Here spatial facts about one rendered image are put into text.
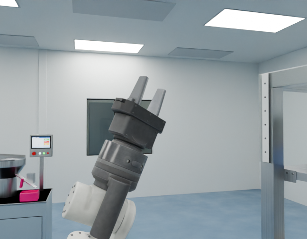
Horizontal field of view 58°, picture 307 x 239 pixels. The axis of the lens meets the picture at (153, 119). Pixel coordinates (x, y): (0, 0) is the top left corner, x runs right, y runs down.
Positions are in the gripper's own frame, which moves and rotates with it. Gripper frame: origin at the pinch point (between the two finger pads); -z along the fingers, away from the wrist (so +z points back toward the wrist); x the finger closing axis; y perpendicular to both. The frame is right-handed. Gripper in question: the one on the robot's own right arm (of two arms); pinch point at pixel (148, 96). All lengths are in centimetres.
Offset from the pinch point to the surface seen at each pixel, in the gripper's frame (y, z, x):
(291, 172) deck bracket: -2, -6, -75
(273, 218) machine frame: 1, 12, -78
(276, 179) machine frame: 2, -2, -73
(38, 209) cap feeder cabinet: 215, 84, -98
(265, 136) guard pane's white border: 8, -15, -66
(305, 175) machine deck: -7, -6, -74
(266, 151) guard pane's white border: 6, -10, -68
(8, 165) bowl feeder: 247, 57, -65
